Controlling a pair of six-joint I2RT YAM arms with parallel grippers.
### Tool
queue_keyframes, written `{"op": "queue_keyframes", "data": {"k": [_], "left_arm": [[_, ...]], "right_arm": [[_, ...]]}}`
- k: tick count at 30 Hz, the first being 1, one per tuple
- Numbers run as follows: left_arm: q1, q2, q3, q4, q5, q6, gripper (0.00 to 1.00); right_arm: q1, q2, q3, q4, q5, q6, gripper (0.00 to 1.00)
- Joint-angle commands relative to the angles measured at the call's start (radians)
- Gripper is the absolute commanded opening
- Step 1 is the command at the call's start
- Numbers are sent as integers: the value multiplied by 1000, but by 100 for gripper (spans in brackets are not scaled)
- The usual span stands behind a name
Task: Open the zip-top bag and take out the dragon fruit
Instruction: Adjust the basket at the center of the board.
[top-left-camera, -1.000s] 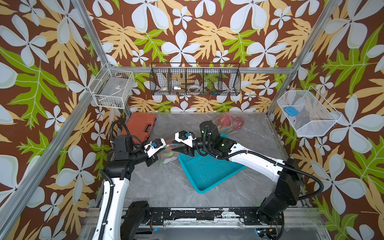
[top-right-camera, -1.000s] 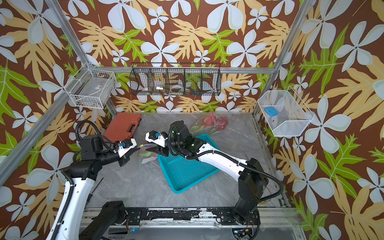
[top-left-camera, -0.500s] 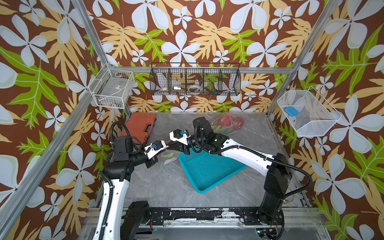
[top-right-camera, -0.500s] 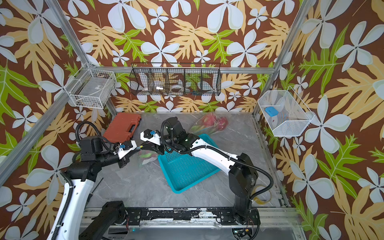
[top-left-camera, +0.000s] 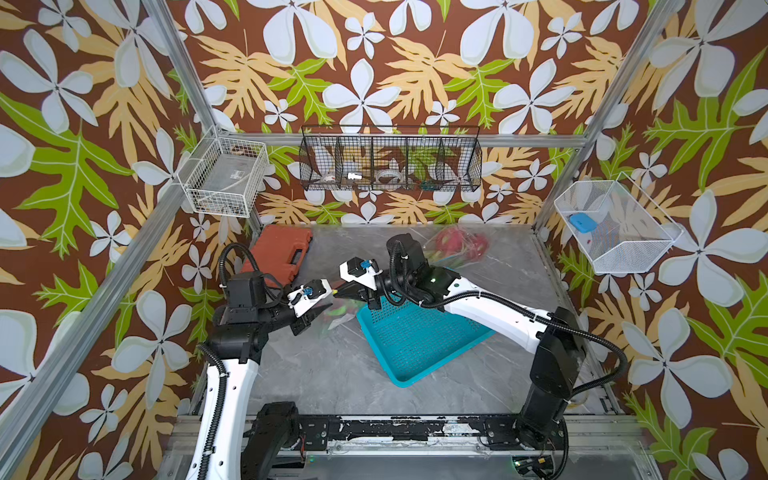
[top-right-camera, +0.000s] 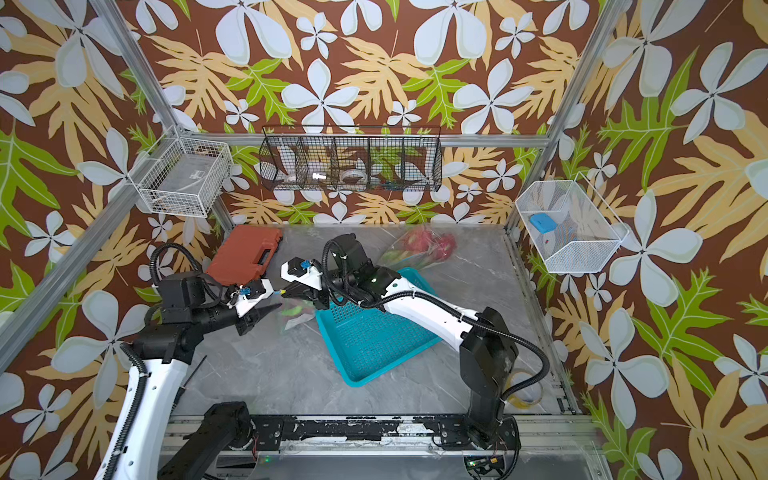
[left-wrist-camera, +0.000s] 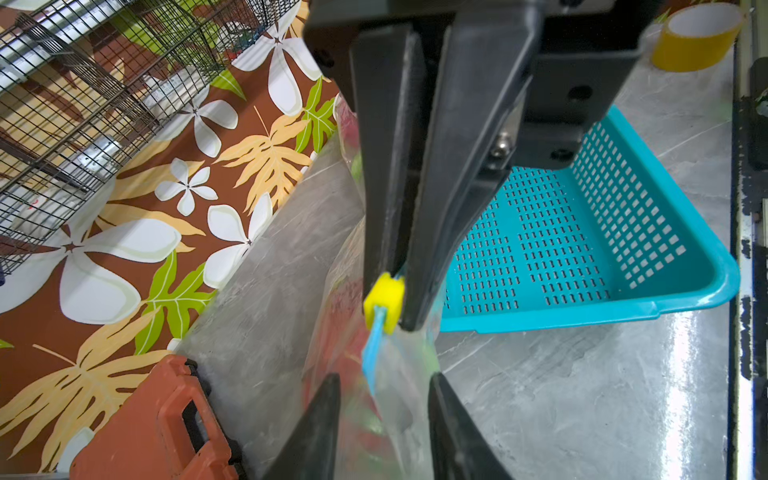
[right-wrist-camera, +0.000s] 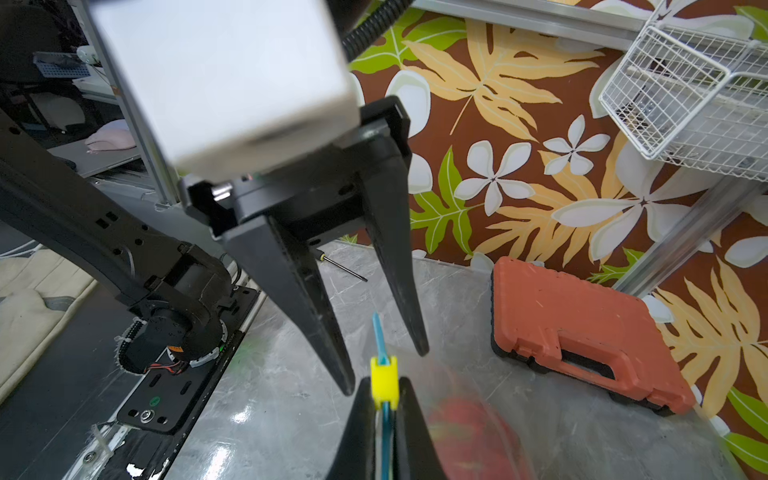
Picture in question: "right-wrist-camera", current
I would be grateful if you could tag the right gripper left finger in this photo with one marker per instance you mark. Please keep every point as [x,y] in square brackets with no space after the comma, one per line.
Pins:
[355,457]

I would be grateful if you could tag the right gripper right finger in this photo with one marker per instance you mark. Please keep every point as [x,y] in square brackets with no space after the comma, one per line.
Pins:
[414,454]

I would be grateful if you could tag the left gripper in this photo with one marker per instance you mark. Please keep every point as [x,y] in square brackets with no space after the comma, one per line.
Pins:
[357,181]

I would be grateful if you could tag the dragon fruit bag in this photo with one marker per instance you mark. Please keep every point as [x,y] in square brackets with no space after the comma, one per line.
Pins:
[474,442]

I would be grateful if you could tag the zip-top bag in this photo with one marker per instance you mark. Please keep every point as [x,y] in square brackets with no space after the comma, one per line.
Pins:
[568,429]

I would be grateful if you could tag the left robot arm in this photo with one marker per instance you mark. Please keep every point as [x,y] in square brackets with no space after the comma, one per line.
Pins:
[175,288]

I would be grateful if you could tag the red plastic tool case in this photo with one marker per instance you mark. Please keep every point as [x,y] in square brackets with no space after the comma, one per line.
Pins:
[555,322]

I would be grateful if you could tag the screwdriver black yellow handle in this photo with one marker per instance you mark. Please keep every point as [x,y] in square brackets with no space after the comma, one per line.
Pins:
[322,257]

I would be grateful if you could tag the black mounting base rail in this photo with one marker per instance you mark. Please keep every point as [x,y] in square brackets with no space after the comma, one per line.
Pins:
[146,433]

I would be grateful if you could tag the white wire basket left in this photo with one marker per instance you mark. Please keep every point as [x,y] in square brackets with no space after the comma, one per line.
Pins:
[692,88]

